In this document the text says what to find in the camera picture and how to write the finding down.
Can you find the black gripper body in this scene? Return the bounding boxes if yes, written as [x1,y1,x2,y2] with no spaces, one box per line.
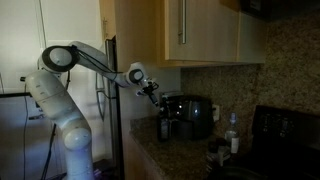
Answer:
[134,78,160,98]

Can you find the dark glass bottle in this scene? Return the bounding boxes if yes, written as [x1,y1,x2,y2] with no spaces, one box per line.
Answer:
[157,104,171,143]

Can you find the clear glass bottle blue cap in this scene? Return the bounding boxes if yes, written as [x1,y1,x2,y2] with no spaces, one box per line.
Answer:
[224,112,240,155]

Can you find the black countertop appliance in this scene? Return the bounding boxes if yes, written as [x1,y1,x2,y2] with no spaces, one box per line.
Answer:
[161,91,215,141]

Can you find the stainless steel refrigerator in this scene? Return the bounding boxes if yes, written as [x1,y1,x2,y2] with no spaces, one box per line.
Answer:
[94,34,125,180]

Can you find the wooden lower cabinet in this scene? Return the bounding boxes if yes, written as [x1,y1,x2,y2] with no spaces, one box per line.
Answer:
[123,133,165,180]

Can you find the wooden cabinet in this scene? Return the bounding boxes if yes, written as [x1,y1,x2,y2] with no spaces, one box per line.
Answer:
[99,0,268,69]
[123,133,165,180]

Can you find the wooden upper cabinet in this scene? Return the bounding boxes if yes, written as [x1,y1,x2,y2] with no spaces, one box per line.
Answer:
[99,0,268,69]

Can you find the small boxes and jars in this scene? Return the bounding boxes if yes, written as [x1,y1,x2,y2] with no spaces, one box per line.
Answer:
[205,138,232,168]

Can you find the black stove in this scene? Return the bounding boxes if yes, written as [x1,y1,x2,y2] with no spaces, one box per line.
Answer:
[229,105,320,180]

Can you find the dark microwave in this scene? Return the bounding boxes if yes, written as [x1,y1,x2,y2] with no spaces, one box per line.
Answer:
[239,0,320,23]

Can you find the metal refrigerator handle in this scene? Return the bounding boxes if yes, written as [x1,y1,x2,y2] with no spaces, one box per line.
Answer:
[95,71,108,122]

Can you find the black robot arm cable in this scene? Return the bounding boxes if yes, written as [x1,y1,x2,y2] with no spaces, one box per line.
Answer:
[71,46,124,76]

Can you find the white wall outlet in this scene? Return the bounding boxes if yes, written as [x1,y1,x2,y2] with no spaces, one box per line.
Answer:
[212,104,221,123]

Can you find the metal cabinet door handle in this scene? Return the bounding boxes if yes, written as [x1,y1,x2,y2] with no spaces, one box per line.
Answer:
[177,0,188,46]

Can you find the black hanging cable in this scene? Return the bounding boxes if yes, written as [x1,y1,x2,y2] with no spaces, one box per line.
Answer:
[22,83,58,180]

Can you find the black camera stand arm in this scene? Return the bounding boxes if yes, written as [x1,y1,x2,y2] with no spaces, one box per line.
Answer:
[0,92,46,121]

